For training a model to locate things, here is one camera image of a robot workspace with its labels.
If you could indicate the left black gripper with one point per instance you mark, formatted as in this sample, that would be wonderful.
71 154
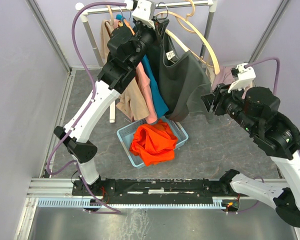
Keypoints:
160 26

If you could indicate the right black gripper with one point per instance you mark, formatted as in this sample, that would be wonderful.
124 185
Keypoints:
221 95

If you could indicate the white hanger of grey shirt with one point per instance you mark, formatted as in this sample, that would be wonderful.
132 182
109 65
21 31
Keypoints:
177 41

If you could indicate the beige plastic hanger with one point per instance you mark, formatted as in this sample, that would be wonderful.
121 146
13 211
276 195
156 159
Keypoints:
189 27

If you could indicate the dark grey t shirt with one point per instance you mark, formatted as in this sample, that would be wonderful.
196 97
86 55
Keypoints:
181 80

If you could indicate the blue t shirt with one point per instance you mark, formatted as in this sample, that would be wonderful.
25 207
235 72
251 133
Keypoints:
159 105

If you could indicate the orange t shirt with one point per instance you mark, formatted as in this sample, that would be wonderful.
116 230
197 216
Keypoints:
154 143

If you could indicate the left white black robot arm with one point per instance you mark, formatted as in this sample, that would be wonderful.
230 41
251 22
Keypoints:
126 50

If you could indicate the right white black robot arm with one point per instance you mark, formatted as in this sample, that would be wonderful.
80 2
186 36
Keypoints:
256 111

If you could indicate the yellow hanger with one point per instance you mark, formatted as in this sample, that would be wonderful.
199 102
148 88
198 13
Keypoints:
122 21

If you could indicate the beige hanger of beige shirt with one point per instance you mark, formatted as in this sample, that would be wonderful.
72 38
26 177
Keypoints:
112 19

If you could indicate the pink t shirt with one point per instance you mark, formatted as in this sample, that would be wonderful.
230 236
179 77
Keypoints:
143 83

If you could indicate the beige t shirt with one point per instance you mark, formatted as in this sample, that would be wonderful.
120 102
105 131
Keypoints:
131 101

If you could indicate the cream garment on floor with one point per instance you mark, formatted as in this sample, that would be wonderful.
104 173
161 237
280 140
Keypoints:
210 74

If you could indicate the mauve clothes pile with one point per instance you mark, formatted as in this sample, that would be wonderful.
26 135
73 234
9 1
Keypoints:
224 77

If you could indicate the metal clothes rack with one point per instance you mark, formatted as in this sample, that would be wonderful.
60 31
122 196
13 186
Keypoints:
212 4

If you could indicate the light blue plastic basket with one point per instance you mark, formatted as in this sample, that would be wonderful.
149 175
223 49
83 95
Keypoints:
125 136

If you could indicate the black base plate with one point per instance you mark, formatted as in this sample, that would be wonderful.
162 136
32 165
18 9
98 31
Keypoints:
164 191

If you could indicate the light blue cable duct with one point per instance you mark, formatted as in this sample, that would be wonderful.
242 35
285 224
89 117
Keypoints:
87 203

